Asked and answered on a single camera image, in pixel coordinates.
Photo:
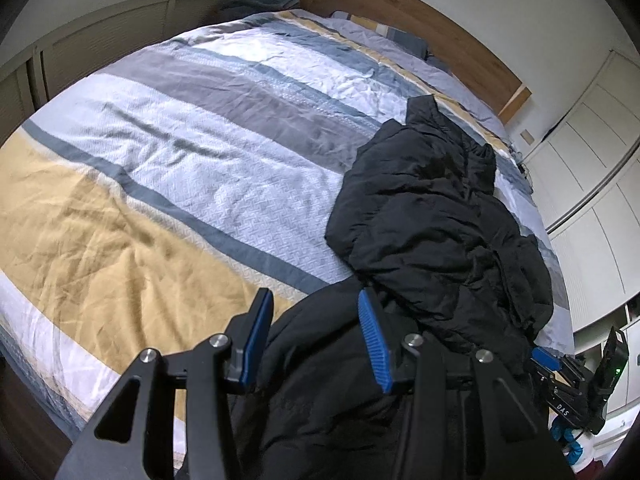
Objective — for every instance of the wooden headboard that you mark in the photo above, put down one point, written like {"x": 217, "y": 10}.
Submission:
{"x": 450, "y": 40}

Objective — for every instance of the striped duvet cover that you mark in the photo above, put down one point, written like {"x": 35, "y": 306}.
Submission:
{"x": 175, "y": 160}

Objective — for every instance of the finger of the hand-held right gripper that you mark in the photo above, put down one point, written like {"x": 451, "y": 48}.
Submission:
{"x": 544, "y": 358}

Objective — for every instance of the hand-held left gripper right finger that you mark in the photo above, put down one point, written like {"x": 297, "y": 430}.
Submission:
{"x": 374, "y": 342}

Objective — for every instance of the folded blue cloth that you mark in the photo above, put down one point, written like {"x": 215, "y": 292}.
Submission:
{"x": 260, "y": 0}

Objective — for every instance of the wall switch plate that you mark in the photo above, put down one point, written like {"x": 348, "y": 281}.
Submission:
{"x": 527, "y": 136}

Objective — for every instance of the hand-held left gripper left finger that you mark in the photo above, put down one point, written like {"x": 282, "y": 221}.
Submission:
{"x": 255, "y": 332}

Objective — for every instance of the black puffer jacket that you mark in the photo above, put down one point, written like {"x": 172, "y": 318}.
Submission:
{"x": 425, "y": 210}

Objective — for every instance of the grey blue pillow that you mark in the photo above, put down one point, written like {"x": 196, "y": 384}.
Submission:
{"x": 407, "y": 42}

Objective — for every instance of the lavender pillow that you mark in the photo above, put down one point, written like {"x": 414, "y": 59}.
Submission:
{"x": 360, "y": 24}

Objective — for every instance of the white wardrobe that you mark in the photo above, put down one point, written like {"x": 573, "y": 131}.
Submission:
{"x": 590, "y": 160}

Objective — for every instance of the blue and white object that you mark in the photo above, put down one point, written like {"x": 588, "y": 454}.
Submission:
{"x": 567, "y": 439}

